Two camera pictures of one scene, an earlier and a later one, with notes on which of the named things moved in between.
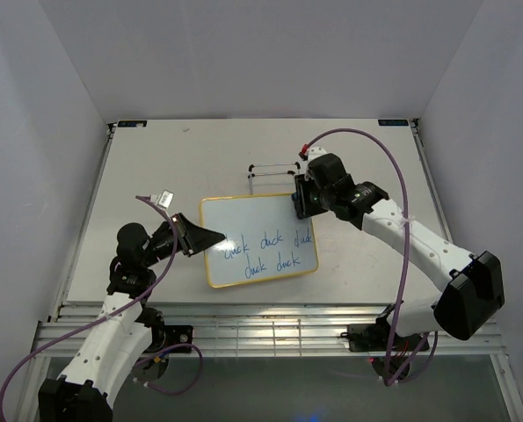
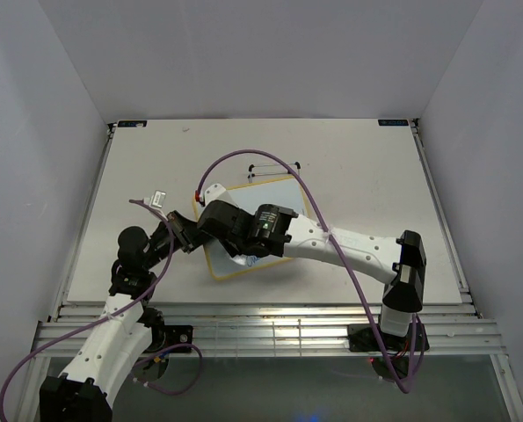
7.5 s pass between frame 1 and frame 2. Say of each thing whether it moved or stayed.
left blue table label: stayed
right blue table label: stayed
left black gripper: stayed
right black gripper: moved
